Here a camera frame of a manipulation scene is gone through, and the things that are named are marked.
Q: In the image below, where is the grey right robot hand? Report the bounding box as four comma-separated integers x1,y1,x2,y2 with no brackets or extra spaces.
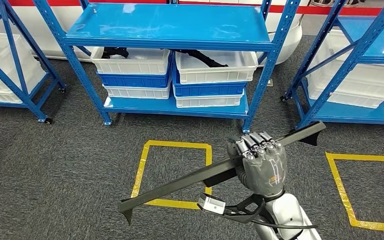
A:
226,131,288,199

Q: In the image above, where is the black plastic panel part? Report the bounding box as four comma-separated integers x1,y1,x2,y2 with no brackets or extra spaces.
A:
118,120,327,226

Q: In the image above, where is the blue steel shelf rack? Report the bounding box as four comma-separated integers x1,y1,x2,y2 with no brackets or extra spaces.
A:
32,0,302,133
0,0,68,125
279,0,384,130

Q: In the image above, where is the long black part in crate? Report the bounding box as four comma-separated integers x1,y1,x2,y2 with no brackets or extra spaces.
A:
173,49,229,68

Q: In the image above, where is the yellow floor tape square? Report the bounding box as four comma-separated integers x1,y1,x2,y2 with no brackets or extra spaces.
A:
131,139,213,211
325,151,384,233

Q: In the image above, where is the white car with red stripe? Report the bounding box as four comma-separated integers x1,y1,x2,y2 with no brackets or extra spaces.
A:
0,0,384,66

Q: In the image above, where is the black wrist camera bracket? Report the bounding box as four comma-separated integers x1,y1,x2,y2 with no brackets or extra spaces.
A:
196,193,266,225

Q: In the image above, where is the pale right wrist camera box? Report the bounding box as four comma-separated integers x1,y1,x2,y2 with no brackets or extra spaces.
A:
197,193,227,215

